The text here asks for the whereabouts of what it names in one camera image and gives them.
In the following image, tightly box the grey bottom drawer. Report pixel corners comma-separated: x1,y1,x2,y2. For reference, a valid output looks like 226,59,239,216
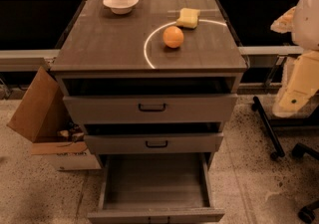
88,153,224,224

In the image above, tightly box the grey drawer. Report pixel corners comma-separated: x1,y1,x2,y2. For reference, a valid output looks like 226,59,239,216
63,94,237,124
88,153,224,224
85,132,223,154

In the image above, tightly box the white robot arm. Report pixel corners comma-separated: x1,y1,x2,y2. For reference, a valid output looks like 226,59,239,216
270,0,319,117

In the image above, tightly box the grey top drawer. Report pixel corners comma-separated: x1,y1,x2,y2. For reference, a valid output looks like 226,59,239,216
63,94,237,124

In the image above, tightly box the grey middle drawer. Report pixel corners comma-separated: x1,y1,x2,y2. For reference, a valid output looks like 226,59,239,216
85,132,223,154

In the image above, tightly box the grey drawer cabinet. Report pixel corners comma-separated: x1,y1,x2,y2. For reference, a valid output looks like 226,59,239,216
50,0,249,169

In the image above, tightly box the black office chair base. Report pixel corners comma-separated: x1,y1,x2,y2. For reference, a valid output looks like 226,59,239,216
291,142,319,224

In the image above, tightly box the yellow sponge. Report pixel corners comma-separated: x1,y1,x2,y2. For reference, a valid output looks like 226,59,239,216
176,8,200,29

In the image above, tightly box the orange ball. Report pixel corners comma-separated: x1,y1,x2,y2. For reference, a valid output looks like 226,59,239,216
162,26,184,49

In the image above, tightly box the white bowl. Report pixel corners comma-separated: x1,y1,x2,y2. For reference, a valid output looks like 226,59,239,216
103,0,139,15

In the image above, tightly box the open cardboard box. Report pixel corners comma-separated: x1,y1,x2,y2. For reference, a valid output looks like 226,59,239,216
8,68,101,171

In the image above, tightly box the metal shelf bracket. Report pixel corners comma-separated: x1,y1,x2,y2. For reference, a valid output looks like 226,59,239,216
263,55,287,92

